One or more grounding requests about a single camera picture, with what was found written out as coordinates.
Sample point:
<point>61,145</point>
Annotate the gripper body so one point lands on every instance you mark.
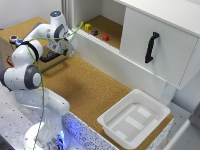
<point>59,44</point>

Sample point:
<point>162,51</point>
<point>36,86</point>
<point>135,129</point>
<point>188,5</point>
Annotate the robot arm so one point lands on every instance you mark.
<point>23,76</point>

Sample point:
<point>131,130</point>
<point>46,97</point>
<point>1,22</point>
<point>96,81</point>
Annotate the yellow block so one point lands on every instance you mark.
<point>87,27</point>

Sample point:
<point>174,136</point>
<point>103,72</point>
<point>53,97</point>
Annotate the purple block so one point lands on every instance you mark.
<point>94,32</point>

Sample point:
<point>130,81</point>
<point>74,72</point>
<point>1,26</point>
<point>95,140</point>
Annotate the blue button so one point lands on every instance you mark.
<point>19,42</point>

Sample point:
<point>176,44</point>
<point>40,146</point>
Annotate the wooden drawer box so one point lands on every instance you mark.
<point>23,26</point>

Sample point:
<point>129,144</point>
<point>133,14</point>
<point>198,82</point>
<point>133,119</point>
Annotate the red button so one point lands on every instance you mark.
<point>13,38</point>

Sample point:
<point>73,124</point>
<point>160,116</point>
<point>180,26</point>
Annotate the white cabinet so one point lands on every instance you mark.
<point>110,61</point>

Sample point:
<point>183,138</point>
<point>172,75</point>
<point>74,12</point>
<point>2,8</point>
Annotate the white plastic box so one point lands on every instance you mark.
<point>133,120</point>

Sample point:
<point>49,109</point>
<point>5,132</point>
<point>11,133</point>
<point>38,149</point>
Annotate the white sliding door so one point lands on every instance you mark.
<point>166,63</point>

